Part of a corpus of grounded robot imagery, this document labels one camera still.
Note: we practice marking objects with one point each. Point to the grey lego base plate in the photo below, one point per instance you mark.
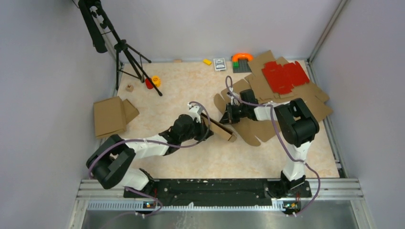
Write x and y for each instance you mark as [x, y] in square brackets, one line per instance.
[243, 67]

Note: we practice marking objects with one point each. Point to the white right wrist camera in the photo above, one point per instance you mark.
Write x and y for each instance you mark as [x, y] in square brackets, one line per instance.
[235, 100]

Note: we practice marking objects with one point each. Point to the yellow small block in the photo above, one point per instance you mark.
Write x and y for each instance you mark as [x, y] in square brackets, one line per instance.
[207, 62]

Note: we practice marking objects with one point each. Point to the playing card deck box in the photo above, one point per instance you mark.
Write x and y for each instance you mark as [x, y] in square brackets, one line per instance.
[219, 64]

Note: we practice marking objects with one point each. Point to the yellow round toy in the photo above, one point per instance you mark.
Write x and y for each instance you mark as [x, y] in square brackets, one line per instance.
[156, 81]

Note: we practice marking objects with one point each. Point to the small brown cardboard blank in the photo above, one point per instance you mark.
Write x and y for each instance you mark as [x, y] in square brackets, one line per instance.
[262, 89]

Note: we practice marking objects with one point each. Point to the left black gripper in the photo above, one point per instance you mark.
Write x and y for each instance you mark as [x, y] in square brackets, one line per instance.
[201, 127]

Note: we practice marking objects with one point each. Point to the red flat cardboard blank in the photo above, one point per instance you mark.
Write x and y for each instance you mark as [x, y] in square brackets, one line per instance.
[283, 78]

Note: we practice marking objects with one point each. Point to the black camera tripod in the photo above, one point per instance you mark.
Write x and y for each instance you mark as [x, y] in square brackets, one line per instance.
[105, 38]

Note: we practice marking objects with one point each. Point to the small wooden cube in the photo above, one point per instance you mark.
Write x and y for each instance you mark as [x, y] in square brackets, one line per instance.
[129, 88]

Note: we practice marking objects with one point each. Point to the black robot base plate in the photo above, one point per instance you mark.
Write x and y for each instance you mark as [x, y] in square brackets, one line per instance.
[223, 192]

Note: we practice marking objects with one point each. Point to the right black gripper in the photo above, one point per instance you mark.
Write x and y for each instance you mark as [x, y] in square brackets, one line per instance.
[228, 117]

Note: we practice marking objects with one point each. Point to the folded brown cardboard box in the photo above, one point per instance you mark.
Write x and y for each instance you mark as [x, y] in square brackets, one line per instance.
[112, 115]

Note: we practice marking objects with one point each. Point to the brown cardboard box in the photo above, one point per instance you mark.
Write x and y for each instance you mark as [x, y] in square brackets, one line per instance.
[219, 129]
[112, 115]

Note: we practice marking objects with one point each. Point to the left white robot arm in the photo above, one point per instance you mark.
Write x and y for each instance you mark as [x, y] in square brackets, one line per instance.
[110, 163]

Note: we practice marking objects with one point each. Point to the orange horseshoe toy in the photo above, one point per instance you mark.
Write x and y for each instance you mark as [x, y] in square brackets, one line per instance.
[242, 56]

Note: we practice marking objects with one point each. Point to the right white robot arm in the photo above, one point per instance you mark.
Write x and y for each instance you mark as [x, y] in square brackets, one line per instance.
[294, 125]

